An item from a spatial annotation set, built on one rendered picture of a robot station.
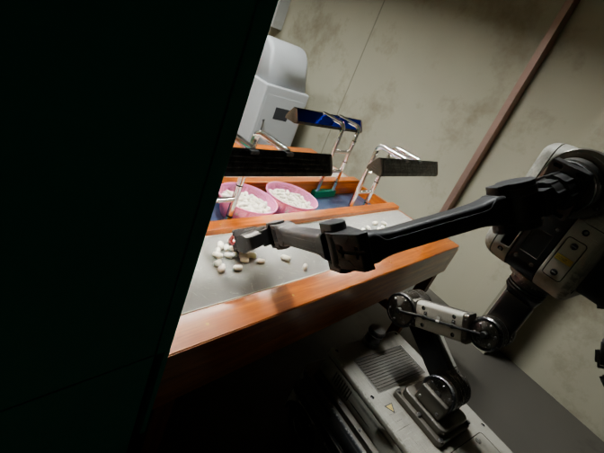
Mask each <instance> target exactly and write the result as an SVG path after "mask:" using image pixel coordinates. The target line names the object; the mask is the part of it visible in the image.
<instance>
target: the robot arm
mask: <svg viewBox="0 0 604 453"><path fill-rule="evenodd" d="M593 179H594V174H593V173H592V172H590V171H587V170H585V169H583V168H581V167H580V166H578V165H575V164H572V163H570V162H568V161H566V160H564V159H562V158H560V157H558V158H556V159H553V160H552V161H551V162H550V164H549V166H548V167H547V169H546V171H545V173H544V175H543V176H541V177H538V178H537V179H536V177H533V176H528V177H519V178H513V179H509V180H504V181H501V182H497V183H496V184H495V185H491V186H488V187H485V190H486V195H484V196H482V197H481V198H480V199H478V200H475V201H473V202H471V203H468V204H466V205H464V206H461V207H457V208H454V209H449V210H445V211H442V212H439V213H436V214H432V215H429V216H426V217H423V218H417V219H414V220H411V221H407V222H404V223H401V224H398V225H394V226H389V227H385V228H380V229H372V230H366V229H364V230H361V229H358V228H356V227H353V226H346V221H345V219H338V218H333V219H330V220H326V221H324V222H321V223H319V226H320V229H317V228H311V227H304V226H297V225H296V224H295V223H293V222H292V221H288V220H285V221H284V219H280V220H273V221H271V222H269V223H266V226H258V227H257V226H252V227H246V228H240V229H236V230H233V231H232V235H231V236H230V237H229V239H228V242H229V243H230V244H231V245H232V246H233V249H234V251H237V250H239V251H240V252H241V253H248V252H251V251H252V250H254V249H256V248H258V247H260V246H262V245H263V246H268V245H271V247H272V248H277V250H284V249H288V248H290V247H291V246H292V247H296V248H298V249H301V250H305V251H308V252H311V253H316V254H318V255H320V256H321V257H322V258H323V259H325V260H327V261H328V264H329V268H330V270H331V271H336V272H339V273H344V274H345V273H348V272H352V271H362V272H367V271H372V270H375V265H374V264H376V263H379V262H381V261H382V260H384V259H386V258H387V257H389V256H391V255H393V254H396V253H400V252H402V251H406V250H409V249H412V248H415V247H418V246H421V245H425V244H429V243H433V242H436V241H439V240H442V239H445V238H448V237H452V236H454V235H460V234H463V233H465V232H469V231H472V230H475V229H478V228H482V227H492V230H493V233H494V234H497V235H507V234H510V233H514V232H521V231H528V230H532V229H536V228H539V227H541V226H542V219H541V218H542V217H548V216H550V215H551V216H553V217H555V218H557V219H559V220H561V221H564V220H566V219H567V218H569V217H570V216H571V215H572V213H573V211H574V209H575V208H576V206H577V204H578V203H579V201H580V200H581V198H582V196H583V194H584V193H585V192H586V190H587V189H588V187H589V186H590V184H591V182H592V180H593ZM234 239H235V241H233V240H234Z"/></svg>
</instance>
